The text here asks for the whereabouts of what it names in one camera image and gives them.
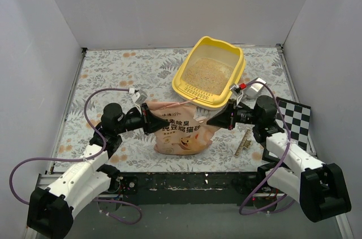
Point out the silver metal scoop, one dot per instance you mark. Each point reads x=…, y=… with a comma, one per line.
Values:
x=254, y=90

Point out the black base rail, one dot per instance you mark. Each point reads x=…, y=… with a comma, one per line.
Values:
x=181, y=188

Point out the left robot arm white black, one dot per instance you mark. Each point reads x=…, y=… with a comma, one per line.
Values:
x=52, y=210

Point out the black white checkerboard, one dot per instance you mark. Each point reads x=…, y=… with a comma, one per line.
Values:
x=297, y=117

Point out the yellow plastic litter box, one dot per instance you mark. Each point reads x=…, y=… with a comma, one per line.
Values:
x=208, y=72

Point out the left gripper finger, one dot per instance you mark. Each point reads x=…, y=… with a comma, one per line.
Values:
x=152, y=119
x=153, y=127

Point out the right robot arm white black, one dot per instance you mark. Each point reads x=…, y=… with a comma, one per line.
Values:
x=319, y=188

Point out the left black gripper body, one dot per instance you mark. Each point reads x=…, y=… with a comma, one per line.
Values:
x=145, y=118

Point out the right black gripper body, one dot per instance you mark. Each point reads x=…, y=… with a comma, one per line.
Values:
x=231, y=114

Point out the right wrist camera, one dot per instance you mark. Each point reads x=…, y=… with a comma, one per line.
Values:
x=238, y=91

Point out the gold brown bookmark strip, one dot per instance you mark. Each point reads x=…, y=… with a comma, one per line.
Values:
x=244, y=144

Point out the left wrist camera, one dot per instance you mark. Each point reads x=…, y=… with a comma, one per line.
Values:
x=138, y=97

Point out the pink cat litter bag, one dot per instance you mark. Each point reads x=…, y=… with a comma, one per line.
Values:
x=187, y=133

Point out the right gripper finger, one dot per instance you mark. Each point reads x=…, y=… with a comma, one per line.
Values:
x=225, y=114
x=221, y=123

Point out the floral patterned table mat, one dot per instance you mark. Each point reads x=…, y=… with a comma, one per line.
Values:
x=104, y=77

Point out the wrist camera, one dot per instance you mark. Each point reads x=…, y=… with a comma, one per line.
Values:
x=138, y=97
x=238, y=91

